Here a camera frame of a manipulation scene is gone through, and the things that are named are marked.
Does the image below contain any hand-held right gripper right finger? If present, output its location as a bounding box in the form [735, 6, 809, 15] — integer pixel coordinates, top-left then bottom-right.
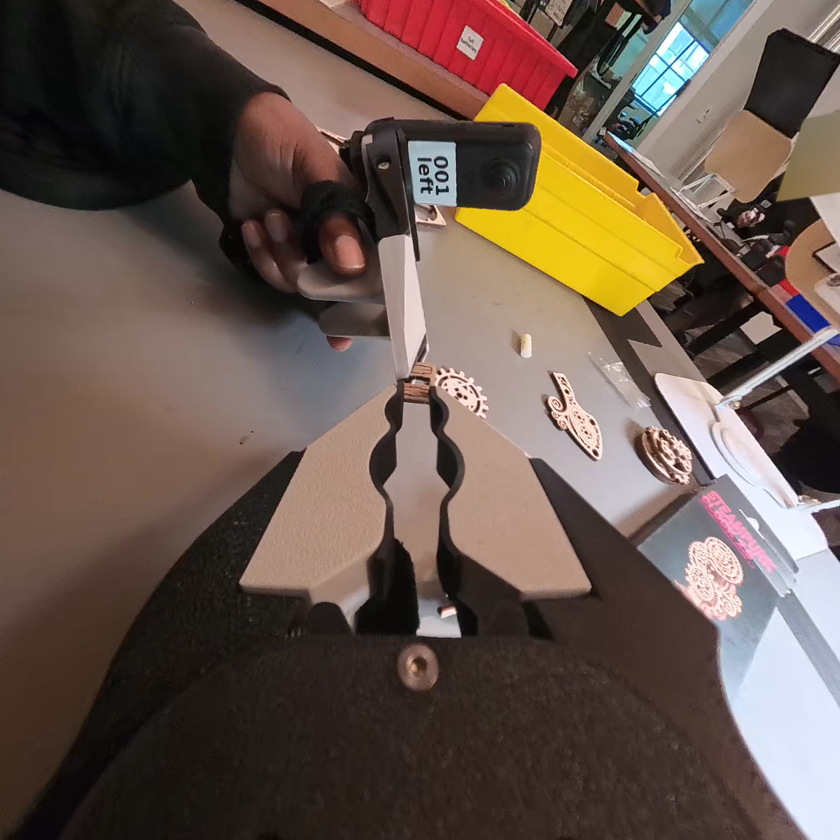
[430, 387, 592, 601]

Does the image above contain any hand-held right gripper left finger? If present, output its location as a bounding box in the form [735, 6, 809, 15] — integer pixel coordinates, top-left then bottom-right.
[239, 386, 403, 624]

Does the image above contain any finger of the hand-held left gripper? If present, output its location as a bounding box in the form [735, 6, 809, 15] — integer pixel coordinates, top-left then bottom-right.
[379, 233, 430, 383]

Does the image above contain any person's left forearm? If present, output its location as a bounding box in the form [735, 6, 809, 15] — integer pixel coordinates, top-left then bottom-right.
[0, 0, 290, 211]

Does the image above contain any person's left hand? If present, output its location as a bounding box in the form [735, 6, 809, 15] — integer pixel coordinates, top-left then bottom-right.
[223, 92, 368, 352]

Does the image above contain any wooden puzzle sheet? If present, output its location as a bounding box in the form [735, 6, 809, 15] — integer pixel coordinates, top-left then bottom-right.
[318, 126, 448, 231]

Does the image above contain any flat wooden gear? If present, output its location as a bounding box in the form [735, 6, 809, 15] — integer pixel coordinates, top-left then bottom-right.
[433, 367, 490, 419]

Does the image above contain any ornate wooden teardrop piece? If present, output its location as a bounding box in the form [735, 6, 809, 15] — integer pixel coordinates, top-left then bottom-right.
[545, 372, 603, 462]

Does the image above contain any red plastic bin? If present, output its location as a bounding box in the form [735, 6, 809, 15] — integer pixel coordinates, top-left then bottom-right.
[357, 0, 578, 111]

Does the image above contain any small stacked wooden gear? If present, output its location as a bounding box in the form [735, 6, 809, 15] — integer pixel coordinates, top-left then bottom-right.
[635, 425, 694, 485]

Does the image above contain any clear plastic bag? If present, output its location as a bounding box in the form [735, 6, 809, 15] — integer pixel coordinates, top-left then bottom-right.
[587, 353, 652, 409]

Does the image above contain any yellow plastic bin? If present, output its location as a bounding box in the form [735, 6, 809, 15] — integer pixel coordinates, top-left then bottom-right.
[455, 83, 704, 317]

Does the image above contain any black puzzle box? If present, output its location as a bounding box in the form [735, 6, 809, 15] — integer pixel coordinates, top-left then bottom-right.
[637, 474, 803, 624]

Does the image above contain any white metal stand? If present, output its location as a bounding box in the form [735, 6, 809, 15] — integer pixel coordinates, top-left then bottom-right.
[655, 327, 840, 559]

